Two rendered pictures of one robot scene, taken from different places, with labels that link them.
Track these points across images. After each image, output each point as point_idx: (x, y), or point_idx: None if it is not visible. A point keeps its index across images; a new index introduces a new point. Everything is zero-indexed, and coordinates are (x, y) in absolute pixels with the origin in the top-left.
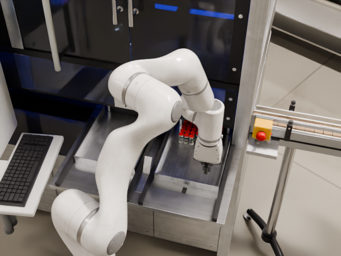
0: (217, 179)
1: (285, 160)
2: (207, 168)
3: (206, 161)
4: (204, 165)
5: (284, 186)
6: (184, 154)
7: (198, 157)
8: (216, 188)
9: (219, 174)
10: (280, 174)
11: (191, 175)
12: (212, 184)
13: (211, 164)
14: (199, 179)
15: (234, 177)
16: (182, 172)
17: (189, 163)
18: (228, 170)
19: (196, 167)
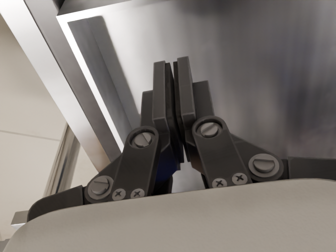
0: (124, 75)
1: (55, 188)
2: (154, 112)
3: (176, 212)
4: (192, 131)
5: (64, 128)
6: (329, 133)
7: (325, 240)
8: (76, 4)
9: (132, 101)
10: (70, 150)
11: (269, 39)
12: (134, 35)
13: (121, 170)
14: (219, 35)
15: (66, 117)
16: (325, 37)
17: (296, 102)
18: (98, 135)
19: (257, 94)
